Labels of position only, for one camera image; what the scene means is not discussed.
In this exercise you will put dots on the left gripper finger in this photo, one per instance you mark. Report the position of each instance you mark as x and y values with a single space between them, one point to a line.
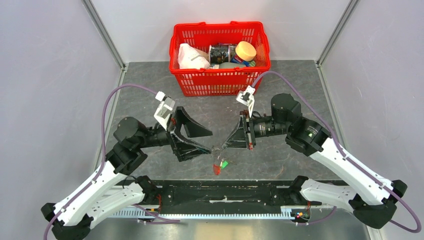
193 129
188 148

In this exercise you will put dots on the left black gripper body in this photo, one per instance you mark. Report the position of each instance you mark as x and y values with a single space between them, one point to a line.
170 126

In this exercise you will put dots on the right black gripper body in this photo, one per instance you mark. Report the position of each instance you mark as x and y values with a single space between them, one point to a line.
249 122

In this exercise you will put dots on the green capped key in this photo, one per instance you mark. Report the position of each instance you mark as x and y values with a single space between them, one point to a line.
226 163

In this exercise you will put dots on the keyring with red fob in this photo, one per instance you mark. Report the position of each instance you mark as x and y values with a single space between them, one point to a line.
217 160

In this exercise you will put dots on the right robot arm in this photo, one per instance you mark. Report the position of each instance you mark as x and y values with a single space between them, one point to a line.
370 197

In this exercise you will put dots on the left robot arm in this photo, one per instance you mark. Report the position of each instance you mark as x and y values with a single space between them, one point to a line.
75 216

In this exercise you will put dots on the red plastic shopping basket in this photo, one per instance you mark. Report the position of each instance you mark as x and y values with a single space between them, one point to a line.
218 82

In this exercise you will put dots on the grey round lid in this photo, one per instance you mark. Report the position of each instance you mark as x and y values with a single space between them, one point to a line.
231 65

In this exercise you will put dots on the white crumpled bag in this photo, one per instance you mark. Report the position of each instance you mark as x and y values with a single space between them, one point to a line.
192 58

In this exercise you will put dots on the blue snack packet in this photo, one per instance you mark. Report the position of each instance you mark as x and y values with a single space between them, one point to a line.
237 60

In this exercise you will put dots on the black printed can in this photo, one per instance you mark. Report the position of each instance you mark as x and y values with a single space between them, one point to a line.
221 53

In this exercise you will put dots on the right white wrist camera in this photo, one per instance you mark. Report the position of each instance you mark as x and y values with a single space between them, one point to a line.
246 97

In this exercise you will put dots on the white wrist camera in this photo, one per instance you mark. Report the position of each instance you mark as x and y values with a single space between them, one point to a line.
164 110
246 97

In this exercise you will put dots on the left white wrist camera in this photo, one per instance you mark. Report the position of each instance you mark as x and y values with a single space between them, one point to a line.
164 110

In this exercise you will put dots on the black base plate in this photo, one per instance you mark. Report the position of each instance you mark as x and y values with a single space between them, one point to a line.
223 196

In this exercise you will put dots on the slotted cable duct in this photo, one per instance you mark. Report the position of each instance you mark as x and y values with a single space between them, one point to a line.
132 212

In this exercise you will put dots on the right aluminium corner post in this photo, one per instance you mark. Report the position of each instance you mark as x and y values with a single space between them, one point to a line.
346 15

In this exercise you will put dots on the aluminium corner post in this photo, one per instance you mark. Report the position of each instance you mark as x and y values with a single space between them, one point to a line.
346 15
95 17

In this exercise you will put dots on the left aluminium corner post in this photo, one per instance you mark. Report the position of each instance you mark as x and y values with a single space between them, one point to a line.
95 17

